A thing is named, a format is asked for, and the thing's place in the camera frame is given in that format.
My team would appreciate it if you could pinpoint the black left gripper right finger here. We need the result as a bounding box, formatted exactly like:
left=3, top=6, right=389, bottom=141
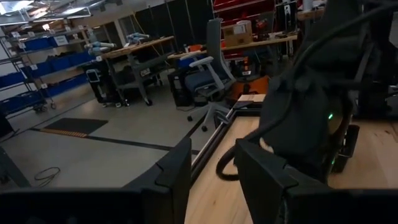
left=233, top=138, right=398, bottom=224

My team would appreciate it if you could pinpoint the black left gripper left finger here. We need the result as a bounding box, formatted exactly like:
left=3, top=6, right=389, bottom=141
left=0, top=136, right=193, bottom=224

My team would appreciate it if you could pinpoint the black striped floor mat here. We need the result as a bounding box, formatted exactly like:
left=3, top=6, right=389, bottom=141
left=30, top=117, right=109, bottom=139

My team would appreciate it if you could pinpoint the long wooden bench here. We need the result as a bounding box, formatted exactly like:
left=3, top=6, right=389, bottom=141
left=167, top=33, right=299, bottom=62

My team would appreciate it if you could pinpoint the grey blue office chair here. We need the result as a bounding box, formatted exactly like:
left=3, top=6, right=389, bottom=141
left=178, top=17, right=238, bottom=133

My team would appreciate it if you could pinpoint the metal shelf rack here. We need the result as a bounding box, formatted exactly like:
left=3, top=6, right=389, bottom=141
left=0, top=26, right=98, bottom=114

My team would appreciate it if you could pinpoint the brown cardboard box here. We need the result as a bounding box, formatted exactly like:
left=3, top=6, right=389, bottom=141
left=221, top=20, right=254, bottom=48

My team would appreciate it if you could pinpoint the black equipment cart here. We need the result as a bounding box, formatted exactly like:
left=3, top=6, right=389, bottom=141
left=84, top=61, right=126, bottom=108

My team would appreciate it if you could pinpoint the black computer tower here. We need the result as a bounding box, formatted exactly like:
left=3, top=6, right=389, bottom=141
left=167, top=68, right=193, bottom=108

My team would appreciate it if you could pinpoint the red bin rack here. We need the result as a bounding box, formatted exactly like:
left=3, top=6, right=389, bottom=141
left=212, top=0, right=277, bottom=27

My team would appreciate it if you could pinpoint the small tablet screen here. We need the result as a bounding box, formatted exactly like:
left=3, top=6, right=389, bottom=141
left=85, top=68, right=101, bottom=83

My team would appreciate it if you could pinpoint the wheeled wooden top workbench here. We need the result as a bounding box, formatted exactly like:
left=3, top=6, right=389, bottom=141
left=99, top=35, right=175, bottom=107

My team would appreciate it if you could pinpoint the coiled black floor cable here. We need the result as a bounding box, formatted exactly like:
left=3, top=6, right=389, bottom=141
left=33, top=166, right=62, bottom=188

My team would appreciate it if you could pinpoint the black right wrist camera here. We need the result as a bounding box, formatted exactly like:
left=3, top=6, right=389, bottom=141
left=331, top=124, right=361, bottom=174

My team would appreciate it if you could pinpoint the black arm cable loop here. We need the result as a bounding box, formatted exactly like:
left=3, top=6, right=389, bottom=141
left=215, top=130, right=268, bottom=182

